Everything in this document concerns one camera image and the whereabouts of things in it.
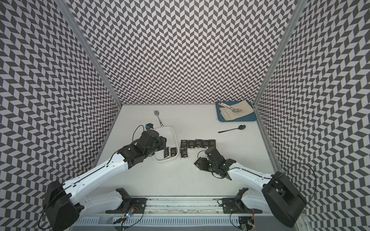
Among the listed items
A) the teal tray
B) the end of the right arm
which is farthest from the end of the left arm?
the teal tray

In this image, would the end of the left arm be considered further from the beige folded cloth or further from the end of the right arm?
the beige folded cloth

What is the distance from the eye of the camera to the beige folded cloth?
43.6 inches

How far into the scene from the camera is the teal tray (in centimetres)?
108

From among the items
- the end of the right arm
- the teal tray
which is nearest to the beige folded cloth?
the teal tray
